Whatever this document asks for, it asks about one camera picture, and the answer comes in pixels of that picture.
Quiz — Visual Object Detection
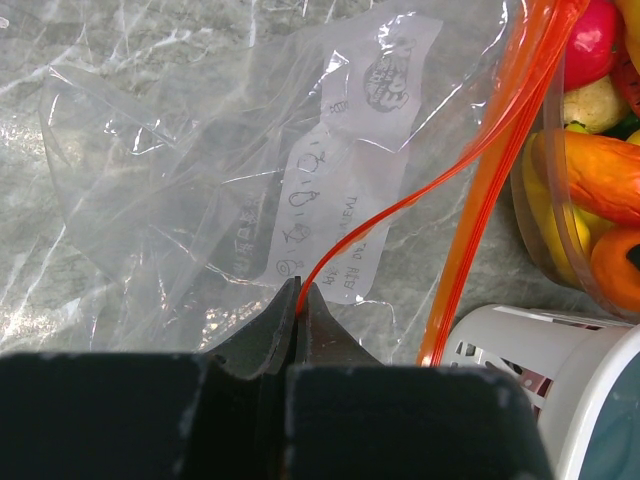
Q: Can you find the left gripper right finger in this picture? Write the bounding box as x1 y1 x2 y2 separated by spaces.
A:
285 287 553 479

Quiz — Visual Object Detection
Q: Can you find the clear orange zip top bag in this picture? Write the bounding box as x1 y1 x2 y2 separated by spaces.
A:
40 1 585 361

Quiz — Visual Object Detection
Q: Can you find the red apple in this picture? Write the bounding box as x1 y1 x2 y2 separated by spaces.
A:
564 1 623 92

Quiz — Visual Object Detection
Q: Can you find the orange fruit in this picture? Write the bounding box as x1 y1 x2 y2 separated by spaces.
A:
590 226 639 313

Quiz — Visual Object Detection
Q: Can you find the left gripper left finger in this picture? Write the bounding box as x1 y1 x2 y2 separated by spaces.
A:
1 279 300 479

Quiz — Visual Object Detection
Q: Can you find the white plastic dish basket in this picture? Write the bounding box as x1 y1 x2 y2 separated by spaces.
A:
442 305 639 479

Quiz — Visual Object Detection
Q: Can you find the clear brown fruit bowl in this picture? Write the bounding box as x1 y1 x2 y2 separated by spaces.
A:
510 89 639 324

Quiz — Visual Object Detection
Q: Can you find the teal plate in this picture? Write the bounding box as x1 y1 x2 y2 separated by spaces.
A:
581 361 639 479

